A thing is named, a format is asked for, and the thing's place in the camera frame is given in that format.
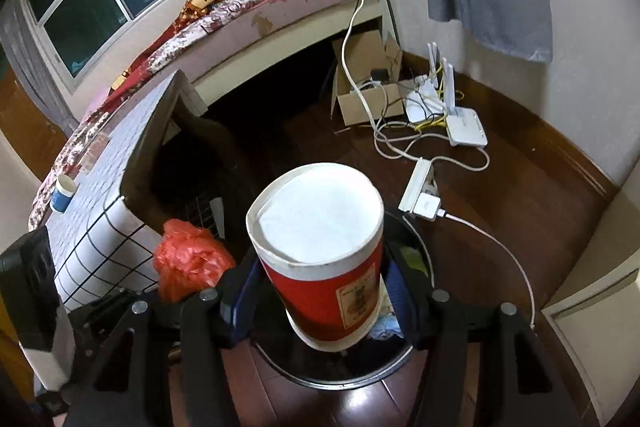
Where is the white checkered tablecloth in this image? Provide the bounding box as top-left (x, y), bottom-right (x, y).
top-left (30, 69), bottom-right (183, 308)

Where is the white charger cable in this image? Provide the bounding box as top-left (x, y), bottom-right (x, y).
top-left (440, 211), bottom-right (539, 329)

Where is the red cylindrical paper cup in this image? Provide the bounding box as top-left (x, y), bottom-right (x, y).
top-left (245, 163), bottom-right (386, 352)

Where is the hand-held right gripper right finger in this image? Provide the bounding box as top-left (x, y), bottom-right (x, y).
top-left (382, 257), bottom-right (579, 427)

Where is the white power strip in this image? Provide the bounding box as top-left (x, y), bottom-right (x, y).
top-left (398, 158), bottom-right (441, 212)

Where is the yellow cloth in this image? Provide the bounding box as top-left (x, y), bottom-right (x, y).
top-left (400, 247), bottom-right (427, 279)

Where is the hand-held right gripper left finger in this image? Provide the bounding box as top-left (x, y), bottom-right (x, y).
top-left (65, 257), bottom-right (262, 427)

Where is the white charger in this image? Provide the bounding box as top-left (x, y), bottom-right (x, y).
top-left (412, 193), bottom-right (444, 223)

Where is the cardboard box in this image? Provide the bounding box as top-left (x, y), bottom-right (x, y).
top-left (331, 29), bottom-right (407, 126)

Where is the blue and white paper cup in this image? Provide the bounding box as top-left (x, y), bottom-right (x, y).
top-left (50, 173), bottom-right (77, 212)

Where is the black round trash bin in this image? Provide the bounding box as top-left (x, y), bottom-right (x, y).
top-left (220, 207), bottom-right (432, 390)

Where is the white router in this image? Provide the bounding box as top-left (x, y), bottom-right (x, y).
top-left (444, 62), bottom-right (489, 148)
top-left (402, 42), bottom-right (447, 124)

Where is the red plastic bag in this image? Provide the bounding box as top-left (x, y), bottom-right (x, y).
top-left (152, 219), bottom-right (237, 304)

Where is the light blue crumpled mask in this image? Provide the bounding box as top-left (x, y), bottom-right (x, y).
top-left (371, 316), bottom-right (403, 340)

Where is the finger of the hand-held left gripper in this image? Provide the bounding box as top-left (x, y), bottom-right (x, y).
top-left (70, 288), bottom-right (173, 344)

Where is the bed with mauve mattress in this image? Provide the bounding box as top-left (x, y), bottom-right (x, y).
top-left (27, 0), bottom-right (387, 228)

